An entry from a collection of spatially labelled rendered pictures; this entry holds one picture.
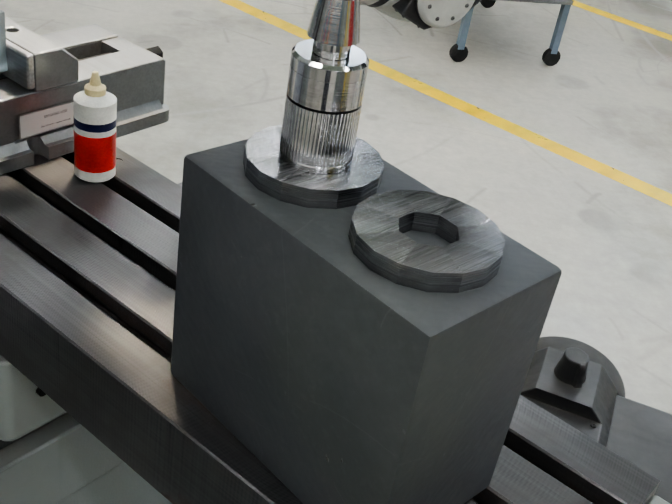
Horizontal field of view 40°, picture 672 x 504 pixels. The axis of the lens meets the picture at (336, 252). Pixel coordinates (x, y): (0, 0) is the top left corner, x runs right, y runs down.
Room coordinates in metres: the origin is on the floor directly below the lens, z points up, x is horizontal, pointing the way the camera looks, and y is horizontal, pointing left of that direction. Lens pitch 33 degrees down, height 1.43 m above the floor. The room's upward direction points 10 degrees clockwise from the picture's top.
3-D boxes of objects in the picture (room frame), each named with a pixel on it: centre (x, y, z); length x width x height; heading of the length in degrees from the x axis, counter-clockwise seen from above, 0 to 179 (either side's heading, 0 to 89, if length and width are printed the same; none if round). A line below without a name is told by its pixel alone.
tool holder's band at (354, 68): (0.52, 0.02, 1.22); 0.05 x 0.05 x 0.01
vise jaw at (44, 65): (0.86, 0.35, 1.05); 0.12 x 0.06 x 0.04; 56
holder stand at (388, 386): (0.49, -0.01, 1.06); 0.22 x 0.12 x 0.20; 48
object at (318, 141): (0.52, 0.02, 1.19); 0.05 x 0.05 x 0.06
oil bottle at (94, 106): (0.79, 0.25, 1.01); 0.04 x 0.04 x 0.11
